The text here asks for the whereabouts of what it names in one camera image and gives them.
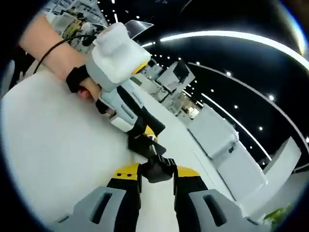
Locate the white desk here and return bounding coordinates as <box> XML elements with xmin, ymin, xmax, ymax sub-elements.
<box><xmin>0</xmin><ymin>70</ymin><xmax>249</xmax><ymax>232</ymax></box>

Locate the white square pillar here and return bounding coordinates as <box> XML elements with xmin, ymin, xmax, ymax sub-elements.
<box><xmin>262</xmin><ymin>136</ymin><xmax>304</xmax><ymax>176</ymax></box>

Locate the white plastic storage box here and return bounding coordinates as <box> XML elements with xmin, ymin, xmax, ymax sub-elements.
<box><xmin>187</xmin><ymin>105</ymin><xmax>240</xmax><ymax>159</ymax></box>
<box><xmin>216</xmin><ymin>141</ymin><xmax>269</xmax><ymax>203</ymax></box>

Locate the black clamp with screw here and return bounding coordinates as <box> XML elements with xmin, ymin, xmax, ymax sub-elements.
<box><xmin>139</xmin><ymin>135</ymin><xmax>179</xmax><ymax>184</ymax></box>

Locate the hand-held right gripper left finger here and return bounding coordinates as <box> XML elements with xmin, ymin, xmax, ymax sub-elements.
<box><xmin>49</xmin><ymin>162</ymin><xmax>143</xmax><ymax>232</ymax></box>

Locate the white display stand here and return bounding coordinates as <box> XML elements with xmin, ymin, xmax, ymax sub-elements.
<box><xmin>155</xmin><ymin>60</ymin><xmax>196</xmax><ymax>94</ymax></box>

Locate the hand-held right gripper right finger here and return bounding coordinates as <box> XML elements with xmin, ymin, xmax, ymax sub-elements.
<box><xmin>173</xmin><ymin>165</ymin><xmax>273</xmax><ymax>232</ymax></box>

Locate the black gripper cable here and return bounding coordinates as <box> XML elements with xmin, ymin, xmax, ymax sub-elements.
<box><xmin>33</xmin><ymin>34</ymin><xmax>97</xmax><ymax>74</ymax></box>

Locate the long curved ceiling light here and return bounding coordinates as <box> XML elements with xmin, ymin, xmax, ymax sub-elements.
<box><xmin>160</xmin><ymin>30</ymin><xmax>309</xmax><ymax>65</ymax></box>

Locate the potted green plant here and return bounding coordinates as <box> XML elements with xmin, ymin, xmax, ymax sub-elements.
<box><xmin>263</xmin><ymin>204</ymin><xmax>294</xmax><ymax>225</ymax></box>

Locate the person's left hand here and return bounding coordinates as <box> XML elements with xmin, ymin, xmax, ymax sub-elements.
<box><xmin>65</xmin><ymin>64</ymin><xmax>116</xmax><ymax>118</ymax></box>

